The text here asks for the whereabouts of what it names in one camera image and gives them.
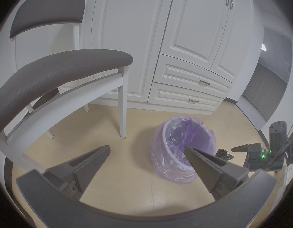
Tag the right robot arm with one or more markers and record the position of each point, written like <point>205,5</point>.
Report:
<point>278,136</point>

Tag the white trash bin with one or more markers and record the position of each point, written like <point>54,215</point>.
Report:
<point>169,148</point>

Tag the white chair with grey seat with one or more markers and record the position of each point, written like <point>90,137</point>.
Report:
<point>65,65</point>

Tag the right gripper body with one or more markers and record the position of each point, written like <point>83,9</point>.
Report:
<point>254,159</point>

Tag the crumpled black plastic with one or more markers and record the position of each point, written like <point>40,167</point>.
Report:
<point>222,154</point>

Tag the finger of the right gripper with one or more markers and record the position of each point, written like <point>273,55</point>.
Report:
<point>241,148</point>

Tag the purple plastic bag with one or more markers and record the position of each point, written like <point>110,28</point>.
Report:
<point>160,160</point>

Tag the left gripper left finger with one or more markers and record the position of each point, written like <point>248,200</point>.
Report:
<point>89,168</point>

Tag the white wardrobe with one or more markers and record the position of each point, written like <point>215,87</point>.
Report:
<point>137,37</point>

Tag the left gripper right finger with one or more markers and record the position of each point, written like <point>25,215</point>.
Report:
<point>205,168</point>

